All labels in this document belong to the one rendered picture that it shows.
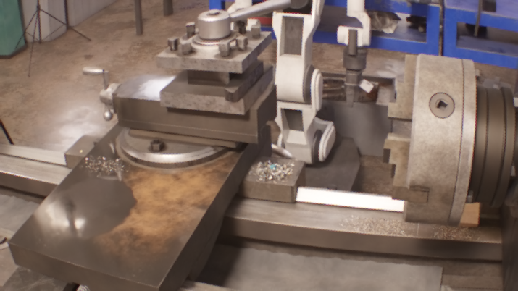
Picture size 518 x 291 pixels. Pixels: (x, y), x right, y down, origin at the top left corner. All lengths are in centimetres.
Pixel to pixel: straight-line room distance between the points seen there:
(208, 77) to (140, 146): 20
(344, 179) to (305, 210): 136
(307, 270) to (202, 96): 39
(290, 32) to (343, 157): 68
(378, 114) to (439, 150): 218
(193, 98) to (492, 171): 56
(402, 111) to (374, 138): 213
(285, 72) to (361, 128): 85
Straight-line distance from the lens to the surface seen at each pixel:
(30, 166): 145
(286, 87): 223
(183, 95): 110
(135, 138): 121
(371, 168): 294
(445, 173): 77
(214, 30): 109
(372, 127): 297
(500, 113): 82
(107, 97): 126
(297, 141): 243
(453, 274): 122
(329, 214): 115
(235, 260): 122
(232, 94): 102
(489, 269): 121
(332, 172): 257
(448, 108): 77
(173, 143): 118
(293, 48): 227
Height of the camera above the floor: 150
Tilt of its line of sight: 28 degrees down
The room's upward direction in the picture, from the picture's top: 2 degrees counter-clockwise
